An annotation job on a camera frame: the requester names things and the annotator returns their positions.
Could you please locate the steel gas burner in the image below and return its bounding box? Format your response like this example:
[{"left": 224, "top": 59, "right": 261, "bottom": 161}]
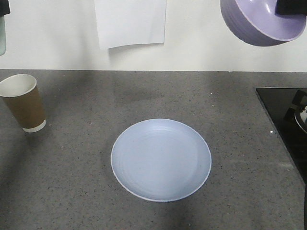
[{"left": 283, "top": 90, "right": 307, "bottom": 133}]

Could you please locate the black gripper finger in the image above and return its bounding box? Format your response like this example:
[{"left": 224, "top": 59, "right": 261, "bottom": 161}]
[
  {"left": 0, "top": 0, "right": 10, "bottom": 16},
  {"left": 275, "top": 0, "right": 307, "bottom": 15}
]

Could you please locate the pale green plastic spoon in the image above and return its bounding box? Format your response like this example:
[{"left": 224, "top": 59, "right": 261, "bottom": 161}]
[{"left": 0, "top": 16, "right": 6, "bottom": 56}]

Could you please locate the white paper sheet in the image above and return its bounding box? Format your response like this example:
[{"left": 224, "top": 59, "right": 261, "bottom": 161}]
[{"left": 94, "top": 0, "right": 166, "bottom": 49}]

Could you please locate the black induction cooktop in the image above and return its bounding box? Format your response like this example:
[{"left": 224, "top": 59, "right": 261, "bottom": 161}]
[{"left": 255, "top": 87, "right": 307, "bottom": 190}]

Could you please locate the light blue plate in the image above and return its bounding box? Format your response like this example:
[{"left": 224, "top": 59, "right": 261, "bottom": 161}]
[{"left": 110, "top": 119, "right": 212, "bottom": 202}]

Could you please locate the lilac plastic bowl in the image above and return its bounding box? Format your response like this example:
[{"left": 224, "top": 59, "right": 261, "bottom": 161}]
[{"left": 220, "top": 0, "right": 307, "bottom": 46}]

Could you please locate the brown paper cup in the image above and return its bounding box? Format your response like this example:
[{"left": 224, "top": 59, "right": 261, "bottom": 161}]
[{"left": 0, "top": 74, "right": 47, "bottom": 133}]

